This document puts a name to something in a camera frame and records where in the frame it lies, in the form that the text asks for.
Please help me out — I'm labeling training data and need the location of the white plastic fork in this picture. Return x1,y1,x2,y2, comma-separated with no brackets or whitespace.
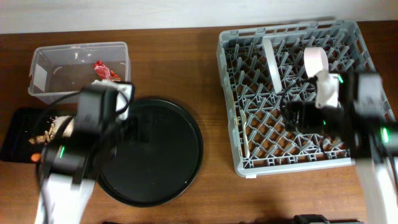
239,109,250,158

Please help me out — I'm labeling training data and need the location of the pink bowl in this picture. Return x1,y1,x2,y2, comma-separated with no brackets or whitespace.
303,47,328,78

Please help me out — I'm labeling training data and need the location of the wooden chopstick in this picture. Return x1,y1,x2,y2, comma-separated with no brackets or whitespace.
232,93,243,157

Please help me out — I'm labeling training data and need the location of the grey plate with food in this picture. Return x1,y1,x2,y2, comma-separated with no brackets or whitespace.
262,37,282,93

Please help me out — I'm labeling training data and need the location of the white tissue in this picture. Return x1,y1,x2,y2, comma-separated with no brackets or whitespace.
91,80,109,85

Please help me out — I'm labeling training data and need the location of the red snack wrapper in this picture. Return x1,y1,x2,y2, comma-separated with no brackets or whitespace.
93,60,121,82

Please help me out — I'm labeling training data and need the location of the orange carrot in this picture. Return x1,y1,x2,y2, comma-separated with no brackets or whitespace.
30,152,42,164

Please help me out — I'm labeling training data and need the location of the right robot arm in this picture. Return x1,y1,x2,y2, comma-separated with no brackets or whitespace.
280,70,397,223

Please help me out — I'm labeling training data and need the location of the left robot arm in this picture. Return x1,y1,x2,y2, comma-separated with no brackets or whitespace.
35,80,135,223

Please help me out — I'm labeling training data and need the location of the grey dishwasher rack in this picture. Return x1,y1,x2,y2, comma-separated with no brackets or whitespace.
216,21,396,178

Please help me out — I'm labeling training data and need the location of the black round tray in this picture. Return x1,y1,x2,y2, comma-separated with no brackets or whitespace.
98,98,204,207

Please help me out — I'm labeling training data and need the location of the clear plastic bin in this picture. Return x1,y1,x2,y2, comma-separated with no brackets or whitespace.
28,42,131,104

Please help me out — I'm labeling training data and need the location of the pile of food scraps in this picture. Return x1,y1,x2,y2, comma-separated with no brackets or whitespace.
29,116,74,144

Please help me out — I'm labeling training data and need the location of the black rectangular tray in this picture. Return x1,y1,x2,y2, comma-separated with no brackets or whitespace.
1,108,73,164

